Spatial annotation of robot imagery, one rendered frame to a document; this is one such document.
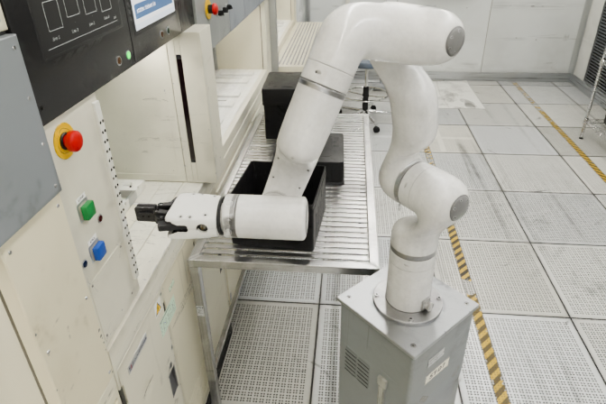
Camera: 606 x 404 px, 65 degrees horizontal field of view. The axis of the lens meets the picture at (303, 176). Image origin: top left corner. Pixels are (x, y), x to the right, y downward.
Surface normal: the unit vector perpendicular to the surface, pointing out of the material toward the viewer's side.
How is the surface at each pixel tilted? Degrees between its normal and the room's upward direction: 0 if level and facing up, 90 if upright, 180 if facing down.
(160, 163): 90
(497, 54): 90
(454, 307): 0
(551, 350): 0
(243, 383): 0
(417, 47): 95
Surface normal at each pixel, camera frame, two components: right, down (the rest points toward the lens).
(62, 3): 1.00, 0.03
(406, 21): -0.07, -0.02
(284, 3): -0.10, 0.47
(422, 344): -0.02, -0.88
